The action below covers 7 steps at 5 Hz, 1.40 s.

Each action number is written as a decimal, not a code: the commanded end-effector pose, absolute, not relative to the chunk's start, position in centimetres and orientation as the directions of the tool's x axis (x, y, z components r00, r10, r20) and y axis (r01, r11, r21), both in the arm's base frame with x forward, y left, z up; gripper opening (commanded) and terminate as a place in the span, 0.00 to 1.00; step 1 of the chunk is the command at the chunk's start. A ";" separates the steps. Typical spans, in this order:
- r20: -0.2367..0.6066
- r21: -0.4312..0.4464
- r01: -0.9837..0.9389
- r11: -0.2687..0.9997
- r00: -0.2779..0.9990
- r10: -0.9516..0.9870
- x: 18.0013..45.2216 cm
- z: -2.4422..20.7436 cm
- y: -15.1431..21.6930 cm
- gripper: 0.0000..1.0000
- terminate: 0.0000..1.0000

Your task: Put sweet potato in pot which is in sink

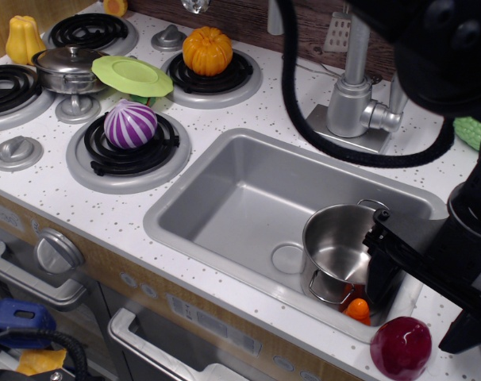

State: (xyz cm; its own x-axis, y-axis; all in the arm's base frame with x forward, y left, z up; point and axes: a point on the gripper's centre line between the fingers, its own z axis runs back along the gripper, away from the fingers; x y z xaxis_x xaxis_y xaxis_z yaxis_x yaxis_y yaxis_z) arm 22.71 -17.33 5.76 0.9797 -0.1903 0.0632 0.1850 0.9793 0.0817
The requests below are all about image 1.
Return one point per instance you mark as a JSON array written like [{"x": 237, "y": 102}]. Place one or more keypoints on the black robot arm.
[{"x": 437, "y": 54}]

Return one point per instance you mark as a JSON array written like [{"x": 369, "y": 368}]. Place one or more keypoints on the grey stove knob middle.
[{"x": 77, "y": 109}]

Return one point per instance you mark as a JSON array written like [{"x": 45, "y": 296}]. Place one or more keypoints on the grey stove knob top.
[{"x": 169, "y": 39}]

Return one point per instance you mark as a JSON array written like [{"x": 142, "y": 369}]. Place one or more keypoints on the open steel pot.
[{"x": 335, "y": 258}]

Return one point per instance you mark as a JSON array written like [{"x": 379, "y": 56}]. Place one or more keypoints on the grey stove knob left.
[{"x": 19, "y": 153}]

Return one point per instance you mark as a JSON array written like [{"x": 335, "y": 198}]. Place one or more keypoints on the back left black burner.
[{"x": 102, "y": 32}]

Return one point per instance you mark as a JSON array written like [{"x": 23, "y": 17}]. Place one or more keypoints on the yellow toy squash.
[{"x": 24, "y": 40}]

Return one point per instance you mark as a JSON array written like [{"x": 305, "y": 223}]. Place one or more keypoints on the purple striped toy onion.
[{"x": 130, "y": 125}]

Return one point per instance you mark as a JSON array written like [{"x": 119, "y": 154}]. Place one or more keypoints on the orange toy pumpkin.
[{"x": 207, "y": 51}]

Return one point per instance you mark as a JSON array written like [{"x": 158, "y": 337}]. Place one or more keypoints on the blue plastic clamp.
[{"x": 18, "y": 314}]

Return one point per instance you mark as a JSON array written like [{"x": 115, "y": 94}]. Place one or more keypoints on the grey plastic sink basin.
[{"x": 241, "y": 208}]

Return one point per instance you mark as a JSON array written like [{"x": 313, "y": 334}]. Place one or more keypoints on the green toy vegetable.
[{"x": 469, "y": 131}]

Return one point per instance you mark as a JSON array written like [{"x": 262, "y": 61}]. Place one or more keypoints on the grey toy spatula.
[{"x": 337, "y": 35}]

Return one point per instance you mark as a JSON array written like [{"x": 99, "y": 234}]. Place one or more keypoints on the front right black burner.
[{"x": 98, "y": 165}]

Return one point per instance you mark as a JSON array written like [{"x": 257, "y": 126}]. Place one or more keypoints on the silver oven dial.
[{"x": 55, "y": 253}]

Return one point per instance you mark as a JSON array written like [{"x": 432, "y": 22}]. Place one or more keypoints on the dark red toy fruit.
[{"x": 401, "y": 348}]

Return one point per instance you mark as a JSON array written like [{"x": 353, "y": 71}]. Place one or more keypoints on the orange toy sweet potato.
[{"x": 358, "y": 309}]

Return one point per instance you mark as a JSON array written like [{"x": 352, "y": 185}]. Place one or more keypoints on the silver left drawer handle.
[{"x": 67, "y": 296}]

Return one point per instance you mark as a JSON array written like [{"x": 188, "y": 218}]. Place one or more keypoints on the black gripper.
[{"x": 443, "y": 254}]

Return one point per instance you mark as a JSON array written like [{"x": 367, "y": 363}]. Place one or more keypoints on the black burner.
[
  {"x": 22, "y": 97},
  {"x": 102, "y": 32},
  {"x": 98, "y": 165},
  {"x": 236, "y": 84}
]

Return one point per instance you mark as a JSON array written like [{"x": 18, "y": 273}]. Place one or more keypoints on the orange toy at top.
[{"x": 117, "y": 8}]

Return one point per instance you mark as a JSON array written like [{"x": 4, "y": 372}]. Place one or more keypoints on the silver oven door handle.
[{"x": 158, "y": 349}]

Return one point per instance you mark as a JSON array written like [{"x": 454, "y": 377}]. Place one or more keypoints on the back right black burner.
[{"x": 236, "y": 84}]

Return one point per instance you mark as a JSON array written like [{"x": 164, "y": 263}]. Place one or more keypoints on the grey stove knob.
[
  {"x": 77, "y": 109},
  {"x": 19, "y": 153},
  {"x": 169, "y": 39}
]

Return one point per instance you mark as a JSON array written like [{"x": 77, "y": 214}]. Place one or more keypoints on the lidded steel pot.
[{"x": 68, "y": 69}]

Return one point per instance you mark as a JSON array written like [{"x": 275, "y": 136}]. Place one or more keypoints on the green plastic plate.
[{"x": 132, "y": 76}]

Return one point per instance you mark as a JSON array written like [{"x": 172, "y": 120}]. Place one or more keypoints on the front left black burner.
[{"x": 22, "y": 97}]

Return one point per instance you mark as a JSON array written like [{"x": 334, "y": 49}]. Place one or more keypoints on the yellow object bottom left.
[{"x": 38, "y": 361}]

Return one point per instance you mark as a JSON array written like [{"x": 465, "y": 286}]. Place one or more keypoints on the silver toy faucet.
[{"x": 353, "y": 118}]

